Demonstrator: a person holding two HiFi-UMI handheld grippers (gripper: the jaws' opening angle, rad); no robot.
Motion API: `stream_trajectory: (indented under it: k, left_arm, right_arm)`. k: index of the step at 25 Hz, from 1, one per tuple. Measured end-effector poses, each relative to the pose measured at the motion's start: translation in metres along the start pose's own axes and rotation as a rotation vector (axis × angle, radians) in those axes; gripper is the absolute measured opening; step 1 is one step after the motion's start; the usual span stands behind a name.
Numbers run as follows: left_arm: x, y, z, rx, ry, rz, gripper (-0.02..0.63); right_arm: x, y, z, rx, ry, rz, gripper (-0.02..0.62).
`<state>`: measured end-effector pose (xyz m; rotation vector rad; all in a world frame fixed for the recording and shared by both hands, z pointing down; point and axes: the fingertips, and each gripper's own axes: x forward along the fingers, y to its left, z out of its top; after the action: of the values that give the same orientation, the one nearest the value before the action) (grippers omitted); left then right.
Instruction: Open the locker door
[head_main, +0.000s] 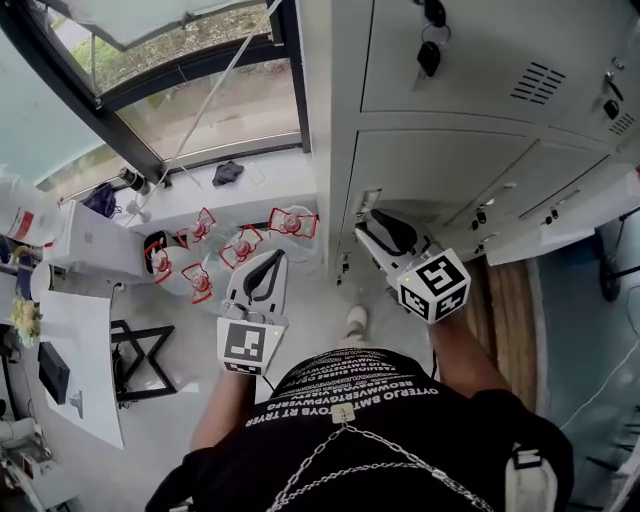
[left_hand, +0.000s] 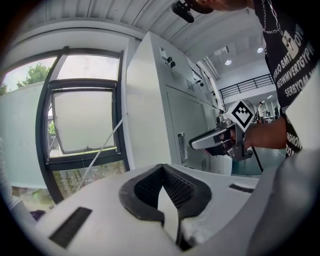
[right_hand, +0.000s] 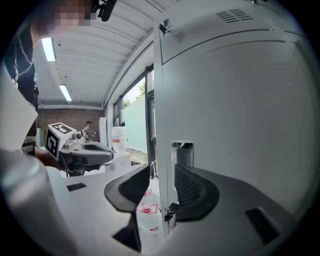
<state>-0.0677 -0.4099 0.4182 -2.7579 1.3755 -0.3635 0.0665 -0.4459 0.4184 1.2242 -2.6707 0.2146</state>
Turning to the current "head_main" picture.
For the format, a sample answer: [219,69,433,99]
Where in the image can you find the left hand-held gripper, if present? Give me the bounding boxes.
[215,249,291,377]

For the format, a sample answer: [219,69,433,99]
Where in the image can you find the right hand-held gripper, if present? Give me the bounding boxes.
[353,207,473,326]

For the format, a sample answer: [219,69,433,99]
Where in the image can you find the grey metal locker cabinet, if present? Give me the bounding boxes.
[297,0,640,294]

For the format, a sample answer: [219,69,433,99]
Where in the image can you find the person's right forearm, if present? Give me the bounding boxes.
[427,312,514,396]

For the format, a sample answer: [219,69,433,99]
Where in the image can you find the person's left forearm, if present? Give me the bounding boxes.
[189,369,261,451]

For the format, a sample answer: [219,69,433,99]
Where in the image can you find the person's white shoe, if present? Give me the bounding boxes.
[344,304,370,341]

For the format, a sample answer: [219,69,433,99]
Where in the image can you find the white card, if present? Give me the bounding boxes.
[243,160,269,186]

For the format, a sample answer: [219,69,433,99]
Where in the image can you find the black and white bin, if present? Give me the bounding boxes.
[143,229,169,276]

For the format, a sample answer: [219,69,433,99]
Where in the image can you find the dark cloth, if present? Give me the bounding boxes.
[211,160,245,188]

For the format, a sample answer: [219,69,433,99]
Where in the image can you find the wooden platform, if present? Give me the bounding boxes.
[462,257,539,414]

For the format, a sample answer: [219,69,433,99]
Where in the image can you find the small white fixture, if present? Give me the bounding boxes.
[124,199,151,224]

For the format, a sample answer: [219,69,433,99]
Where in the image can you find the black cup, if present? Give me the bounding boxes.
[117,167,151,196]

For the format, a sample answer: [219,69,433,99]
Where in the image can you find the white cardboard box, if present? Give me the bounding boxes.
[42,198,147,281]

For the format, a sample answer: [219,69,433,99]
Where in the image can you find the dark blue bag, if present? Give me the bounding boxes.
[82,182,121,219]

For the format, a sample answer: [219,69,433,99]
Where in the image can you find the white table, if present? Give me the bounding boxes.
[38,288,125,451]

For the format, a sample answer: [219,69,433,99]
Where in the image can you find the person's black printed shirt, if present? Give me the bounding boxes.
[144,347,576,512]

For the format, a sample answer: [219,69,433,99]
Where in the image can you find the white round bowl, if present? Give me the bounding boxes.
[29,259,54,304]

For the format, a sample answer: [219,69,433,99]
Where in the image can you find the black box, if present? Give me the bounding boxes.
[37,341,71,406]

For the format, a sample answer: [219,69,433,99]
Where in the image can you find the black floor stand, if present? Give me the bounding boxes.
[597,209,640,304]

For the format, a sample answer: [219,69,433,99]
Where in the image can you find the yellow flowers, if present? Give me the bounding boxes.
[9,294,44,349]

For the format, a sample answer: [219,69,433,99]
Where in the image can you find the water jug with red label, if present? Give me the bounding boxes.
[0,172,66,250]

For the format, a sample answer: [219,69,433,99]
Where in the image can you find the black metal table frame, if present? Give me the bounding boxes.
[109,319,179,404]

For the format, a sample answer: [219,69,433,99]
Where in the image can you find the silver chain necklace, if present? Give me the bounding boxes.
[264,422,496,512]

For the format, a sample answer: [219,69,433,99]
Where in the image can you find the white cord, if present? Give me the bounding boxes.
[122,0,281,229]

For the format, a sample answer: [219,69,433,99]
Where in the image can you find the black key bunch with ring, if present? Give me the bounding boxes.
[413,0,451,91]

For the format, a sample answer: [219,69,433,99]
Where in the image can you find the black window frame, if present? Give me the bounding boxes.
[0,0,314,186]

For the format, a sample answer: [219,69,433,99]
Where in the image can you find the white floor cable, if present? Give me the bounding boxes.
[558,339,640,432]

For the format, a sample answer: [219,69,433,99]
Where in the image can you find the white harness strap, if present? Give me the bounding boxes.
[503,442,560,512]

